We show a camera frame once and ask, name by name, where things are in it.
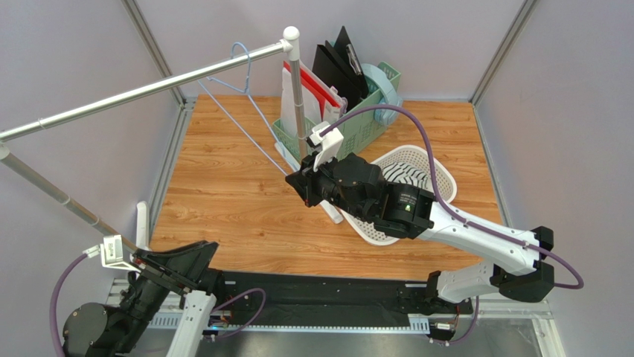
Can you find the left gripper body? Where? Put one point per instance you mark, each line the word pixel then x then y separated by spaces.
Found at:
pixel 146 292

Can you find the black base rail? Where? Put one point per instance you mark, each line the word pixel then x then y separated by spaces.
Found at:
pixel 296 303

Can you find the green plastic file basket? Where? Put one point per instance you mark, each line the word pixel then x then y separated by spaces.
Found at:
pixel 358 132

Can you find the red folder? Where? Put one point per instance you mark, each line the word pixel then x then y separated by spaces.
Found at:
pixel 321 92

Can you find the black white striped tank top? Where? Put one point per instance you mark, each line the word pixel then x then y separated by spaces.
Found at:
pixel 402 172

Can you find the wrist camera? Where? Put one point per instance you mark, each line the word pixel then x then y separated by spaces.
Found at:
pixel 111 253
pixel 327 140

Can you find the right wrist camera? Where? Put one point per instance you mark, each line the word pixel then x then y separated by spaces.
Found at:
pixel 327 140

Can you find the silver clothes rack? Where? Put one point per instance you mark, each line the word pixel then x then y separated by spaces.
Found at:
pixel 289 44

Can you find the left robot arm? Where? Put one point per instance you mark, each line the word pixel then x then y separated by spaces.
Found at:
pixel 96 329

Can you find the white perforated plastic basket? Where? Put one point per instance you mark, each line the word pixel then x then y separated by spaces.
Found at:
pixel 417 157

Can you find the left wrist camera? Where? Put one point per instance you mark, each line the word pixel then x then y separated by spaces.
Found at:
pixel 111 253

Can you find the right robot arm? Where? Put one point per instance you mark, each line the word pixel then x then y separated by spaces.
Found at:
pixel 404 210

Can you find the black clipboard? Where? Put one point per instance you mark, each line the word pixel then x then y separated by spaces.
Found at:
pixel 343 55

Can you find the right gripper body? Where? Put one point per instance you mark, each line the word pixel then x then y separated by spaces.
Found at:
pixel 313 183

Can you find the white document folder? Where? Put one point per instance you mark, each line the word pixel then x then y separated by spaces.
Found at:
pixel 311 106

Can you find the black folder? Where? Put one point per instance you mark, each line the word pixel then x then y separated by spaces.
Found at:
pixel 327 69

